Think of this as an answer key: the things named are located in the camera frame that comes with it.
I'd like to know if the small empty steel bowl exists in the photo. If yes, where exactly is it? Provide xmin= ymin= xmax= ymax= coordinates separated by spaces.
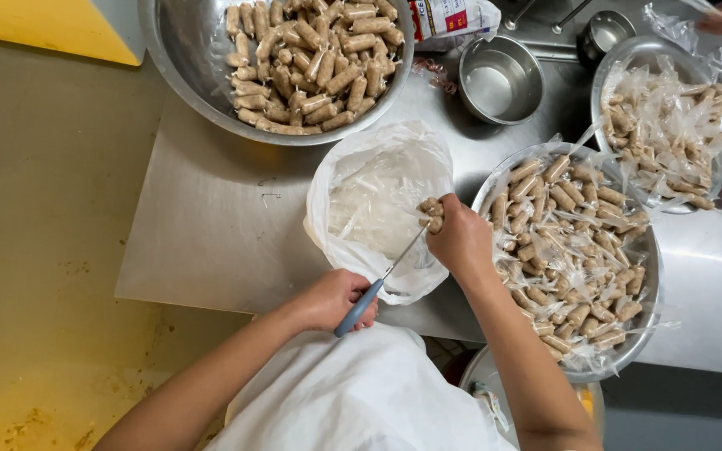
xmin=458 ymin=34 xmax=546 ymax=126

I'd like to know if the pile of plastic-wrapped brown rolls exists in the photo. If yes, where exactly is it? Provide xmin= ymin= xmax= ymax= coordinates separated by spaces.
xmin=479 ymin=134 xmax=683 ymax=378

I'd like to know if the steel basin with untrimmed rolls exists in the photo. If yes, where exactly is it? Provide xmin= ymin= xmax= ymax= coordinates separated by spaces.
xmin=590 ymin=35 xmax=722 ymax=215

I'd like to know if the person's right hand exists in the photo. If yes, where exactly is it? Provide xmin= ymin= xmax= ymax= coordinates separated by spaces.
xmin=420 ymin=193 xmax=496 ymax=284

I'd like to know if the large steel bowl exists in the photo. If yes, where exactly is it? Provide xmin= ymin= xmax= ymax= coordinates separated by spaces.
xmin=137 ymin=0 xmax=416 ymax=147

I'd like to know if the person's left hand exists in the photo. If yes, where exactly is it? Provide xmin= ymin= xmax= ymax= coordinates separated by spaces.
xmin=286 ymin=269 xmax=379 ymax=334

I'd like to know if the white plastic bag of trimmings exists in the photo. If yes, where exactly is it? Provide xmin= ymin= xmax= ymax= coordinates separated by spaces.
xmin=303 ymin=120 xmax=456 ymax=307

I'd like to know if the small steel pot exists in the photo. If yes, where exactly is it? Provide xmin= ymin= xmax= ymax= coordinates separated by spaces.
xmin=577 ymin=9 xmax=638 ymax=67

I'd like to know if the steel utensil handle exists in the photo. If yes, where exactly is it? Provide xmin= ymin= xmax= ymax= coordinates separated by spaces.
xmin=503 ymin=0 xmax=538 ymax=31
xmin=550 ymin=0 xmax=594 ymax=36

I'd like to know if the wide steel basin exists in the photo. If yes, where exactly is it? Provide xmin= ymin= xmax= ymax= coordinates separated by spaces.
xmin=470 ymin=142 xmax=664 ymax=385

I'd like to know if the printed white packet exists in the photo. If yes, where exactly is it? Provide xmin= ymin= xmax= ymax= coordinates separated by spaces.
xmin=407 ymin=0 xmax=503 ymax=53

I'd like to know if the bunch of red rubber bands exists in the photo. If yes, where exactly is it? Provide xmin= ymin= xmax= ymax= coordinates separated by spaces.
xmin=412 ymin=57 xmax=460 ymax=96

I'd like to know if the blue-handled steel knife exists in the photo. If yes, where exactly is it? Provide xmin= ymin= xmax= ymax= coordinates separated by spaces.
xmin=333 ymin=224 xmax=431 ymax=339

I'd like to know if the white apron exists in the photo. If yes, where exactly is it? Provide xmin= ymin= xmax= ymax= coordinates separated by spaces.
xmin=203 ymin=322 xmax=520 ymax=451

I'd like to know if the pile of trimmed brown rolls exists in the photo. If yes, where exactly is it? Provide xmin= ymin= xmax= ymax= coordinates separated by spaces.
xmin=224 ymin=0 xmax=406 ymax=136

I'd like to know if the bundle of brown rolls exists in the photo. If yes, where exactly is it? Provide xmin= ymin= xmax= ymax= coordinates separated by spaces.
xmin=417 ymin=197 xmax=446 ymax=236

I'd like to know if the heap of untrimmed wrapped rolls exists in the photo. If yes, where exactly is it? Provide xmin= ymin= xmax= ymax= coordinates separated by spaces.
xmin=598 ymin=55 xmax=722 ymax=212

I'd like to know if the clear crumpled plastic bag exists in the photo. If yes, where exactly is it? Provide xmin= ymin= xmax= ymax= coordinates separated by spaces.
xmin=642 ymin=3 xmax=702 ymax=55

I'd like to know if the yellow cutting board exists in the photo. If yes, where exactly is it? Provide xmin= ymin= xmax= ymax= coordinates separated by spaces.
xmin=0 ymin=0 xmax=146 ymax=67

